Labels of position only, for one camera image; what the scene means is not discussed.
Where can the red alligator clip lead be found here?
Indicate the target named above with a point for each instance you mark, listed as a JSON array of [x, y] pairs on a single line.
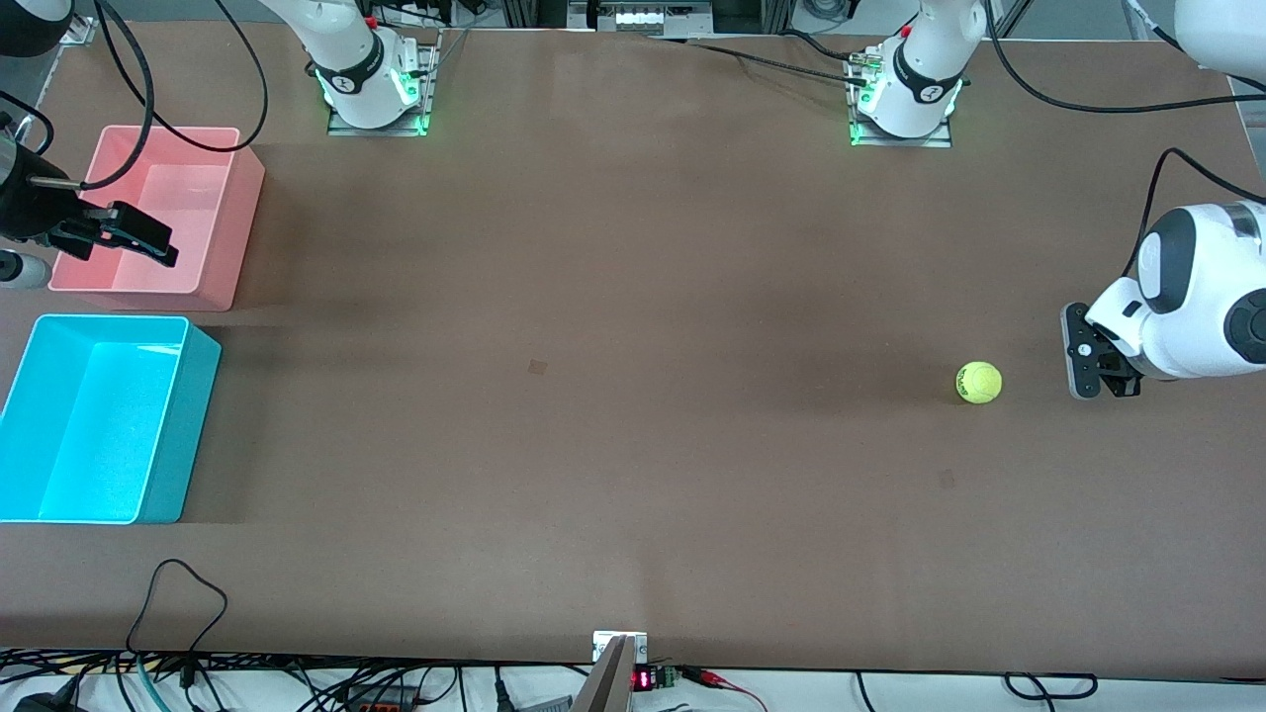
[[717, 680]]

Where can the pink plastic bin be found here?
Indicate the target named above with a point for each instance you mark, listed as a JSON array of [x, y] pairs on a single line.
[[203, 213]]

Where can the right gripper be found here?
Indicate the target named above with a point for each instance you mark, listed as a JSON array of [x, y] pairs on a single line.
[[30, 208]]

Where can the white power strip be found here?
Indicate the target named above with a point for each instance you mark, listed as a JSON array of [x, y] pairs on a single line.
[[653, 18]]

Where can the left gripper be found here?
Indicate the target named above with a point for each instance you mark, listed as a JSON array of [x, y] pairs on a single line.
[[1121, 377]]

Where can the aluminium table corner bracket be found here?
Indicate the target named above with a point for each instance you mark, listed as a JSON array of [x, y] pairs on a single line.
[[74, 32]]

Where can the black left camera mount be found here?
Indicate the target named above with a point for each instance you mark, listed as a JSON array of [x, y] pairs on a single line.
[[1078, 326]]

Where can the red LED display module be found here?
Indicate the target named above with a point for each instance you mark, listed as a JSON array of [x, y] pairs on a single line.
[[645, 679]]

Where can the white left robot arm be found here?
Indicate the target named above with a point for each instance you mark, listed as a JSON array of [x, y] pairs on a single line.
[[1202, 297]]

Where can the yellow tennis ball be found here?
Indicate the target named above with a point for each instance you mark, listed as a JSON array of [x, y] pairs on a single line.
[[978, 383]]

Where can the grey camera pole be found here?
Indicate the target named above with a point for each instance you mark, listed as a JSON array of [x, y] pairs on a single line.
[[605, 687]]

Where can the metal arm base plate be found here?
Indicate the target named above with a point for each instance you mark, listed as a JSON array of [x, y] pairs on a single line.
[[431, 94], [945, 140]]

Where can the silver camera clamp bracket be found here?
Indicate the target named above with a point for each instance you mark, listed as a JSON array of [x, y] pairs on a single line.
[[605, 645]]

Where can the blue plastic bin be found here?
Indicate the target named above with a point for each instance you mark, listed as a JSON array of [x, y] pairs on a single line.
[[99, 425]]

